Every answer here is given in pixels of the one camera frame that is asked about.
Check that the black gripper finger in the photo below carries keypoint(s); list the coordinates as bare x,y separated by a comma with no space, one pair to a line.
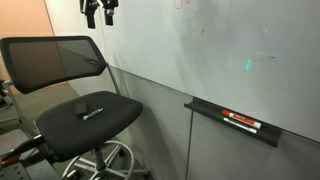
91,18
109,16

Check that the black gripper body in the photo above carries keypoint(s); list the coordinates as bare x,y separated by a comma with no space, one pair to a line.
110,2

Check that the green whiteboard marker white cap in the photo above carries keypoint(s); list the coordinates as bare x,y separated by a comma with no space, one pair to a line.
93,113

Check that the black mesh office chair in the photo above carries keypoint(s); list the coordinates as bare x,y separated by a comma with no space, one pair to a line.
83,130

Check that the red whiteboard marker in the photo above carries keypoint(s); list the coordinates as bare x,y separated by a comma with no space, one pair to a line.
241,119

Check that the black marker on tray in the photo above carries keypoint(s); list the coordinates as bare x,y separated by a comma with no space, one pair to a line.
238,125

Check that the black marker tray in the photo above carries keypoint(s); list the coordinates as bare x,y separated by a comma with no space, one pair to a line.
266,136

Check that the whiteboard panel without tray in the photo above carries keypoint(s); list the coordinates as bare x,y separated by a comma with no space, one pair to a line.
70,20

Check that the large whiteboard panel with tray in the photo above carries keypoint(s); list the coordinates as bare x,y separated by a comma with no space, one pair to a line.
216,50

